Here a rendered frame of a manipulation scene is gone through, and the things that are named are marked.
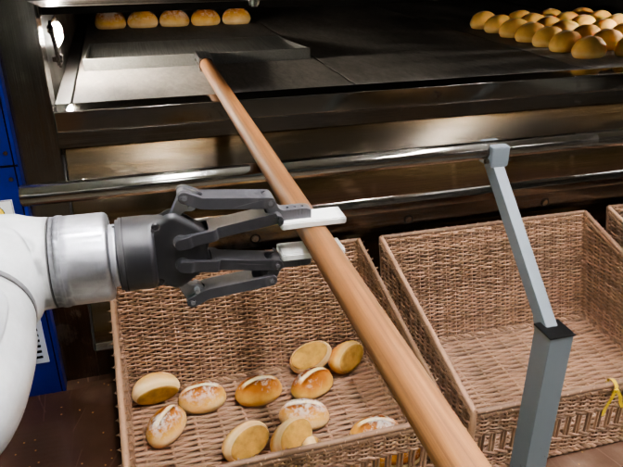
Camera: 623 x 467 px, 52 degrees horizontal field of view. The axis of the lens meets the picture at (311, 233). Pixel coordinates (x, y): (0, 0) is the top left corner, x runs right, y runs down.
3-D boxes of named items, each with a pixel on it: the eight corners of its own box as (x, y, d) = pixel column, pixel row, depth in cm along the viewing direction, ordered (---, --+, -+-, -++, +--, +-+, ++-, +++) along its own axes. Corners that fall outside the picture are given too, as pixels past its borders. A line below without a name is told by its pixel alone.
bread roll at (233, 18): (222, 25, 218) (222, 8, 215) (221, 22, 224) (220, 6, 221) (251, 24, 219) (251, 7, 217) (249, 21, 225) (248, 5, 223)
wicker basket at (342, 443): (120, 376, 143) (103, 268, 131) (358, 334, 158) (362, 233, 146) (132, 564, 101) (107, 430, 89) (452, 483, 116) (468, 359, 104)
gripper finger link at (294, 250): (282, 255, 68) (282, 261, 68) (345, 248, 69) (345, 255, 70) (276, 243, 70) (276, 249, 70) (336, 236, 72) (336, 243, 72)
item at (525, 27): (464, 27, 213) (465, 9, 211) (587, 21, 225) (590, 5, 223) (581, 61, 161) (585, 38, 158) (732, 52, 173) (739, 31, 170)
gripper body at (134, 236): (110, 202, 66) (201, 194, 68) (120, 274, 69) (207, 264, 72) (109, 233, 59) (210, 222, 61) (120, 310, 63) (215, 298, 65)
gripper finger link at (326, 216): (275, 219, 69) (275, 212, 69) (337, 211, 71) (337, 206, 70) (282, 231, 66) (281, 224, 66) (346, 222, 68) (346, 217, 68)
